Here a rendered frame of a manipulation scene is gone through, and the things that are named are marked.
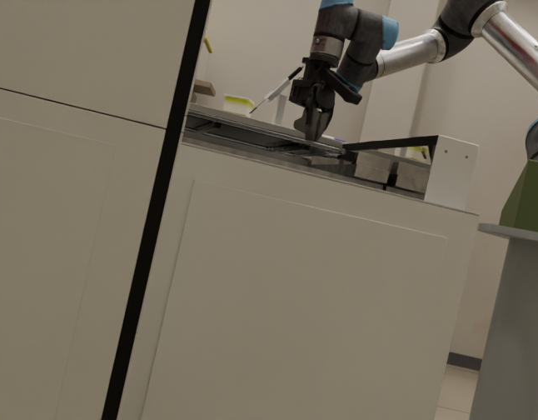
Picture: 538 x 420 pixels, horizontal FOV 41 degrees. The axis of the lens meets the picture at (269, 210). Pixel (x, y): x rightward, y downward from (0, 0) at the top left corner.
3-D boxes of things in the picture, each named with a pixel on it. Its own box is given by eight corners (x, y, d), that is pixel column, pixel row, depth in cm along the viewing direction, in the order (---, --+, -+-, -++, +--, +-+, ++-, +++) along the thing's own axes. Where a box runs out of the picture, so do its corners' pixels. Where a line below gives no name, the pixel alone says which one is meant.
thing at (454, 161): (424, 202, 143) (439, 134, 143) (332, 192, 196) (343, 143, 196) (465, 212, 145) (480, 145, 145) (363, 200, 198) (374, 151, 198)
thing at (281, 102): (261, 121, 191) (271, 72, 191) (257, 122, 195) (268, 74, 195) (282, 127, 193) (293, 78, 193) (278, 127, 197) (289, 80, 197)
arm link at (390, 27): (381, 50, 178) (340, 38, 176) (400, 12, 170) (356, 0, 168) (383, 69, 173) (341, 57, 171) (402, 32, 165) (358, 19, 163)
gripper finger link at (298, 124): (293, 145, 169) (301, 107, 169) (313, 147, 166) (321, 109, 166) (286, 142, 167) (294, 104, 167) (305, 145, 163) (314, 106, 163)
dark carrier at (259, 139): (184, 112, 147) (185, 110, 147) (166, 122, 180) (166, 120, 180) (337, 152, 156) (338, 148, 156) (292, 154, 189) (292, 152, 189)
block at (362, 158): (356, 163, 158) (358, 150, 158) (350, 163, 161) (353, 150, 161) (388, 171, 160) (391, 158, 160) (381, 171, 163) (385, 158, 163)
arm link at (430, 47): (438, 40, 210) (320, 76, 182) (455, 9, 202) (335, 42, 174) (465, 65, 206) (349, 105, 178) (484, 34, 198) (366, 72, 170)
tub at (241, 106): (219, 116, 202) (224, 92, 202) (226, 120, 209) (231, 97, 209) (244, 121, 201) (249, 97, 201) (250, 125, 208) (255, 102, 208)
